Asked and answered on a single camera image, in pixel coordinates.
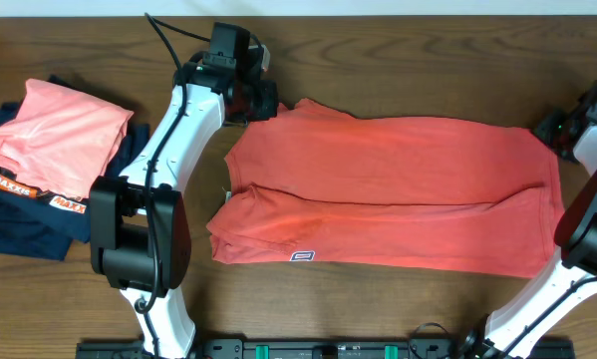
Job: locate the folded pink shirt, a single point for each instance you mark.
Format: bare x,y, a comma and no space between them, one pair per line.
61,139

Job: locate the red t-shirt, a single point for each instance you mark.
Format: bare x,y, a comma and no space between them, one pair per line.
315,184

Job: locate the folded navy Maxxis shirt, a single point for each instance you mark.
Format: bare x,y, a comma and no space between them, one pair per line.
40,223

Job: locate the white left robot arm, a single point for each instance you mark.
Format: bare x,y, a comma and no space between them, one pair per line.
140,239

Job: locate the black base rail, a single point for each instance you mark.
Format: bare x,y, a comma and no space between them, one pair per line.
238,349

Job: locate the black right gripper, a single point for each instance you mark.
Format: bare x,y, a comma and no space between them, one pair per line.
543,127

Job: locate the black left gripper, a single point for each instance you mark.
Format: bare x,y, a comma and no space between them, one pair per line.
267,104

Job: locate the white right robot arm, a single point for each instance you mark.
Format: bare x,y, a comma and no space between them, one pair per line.
568,278

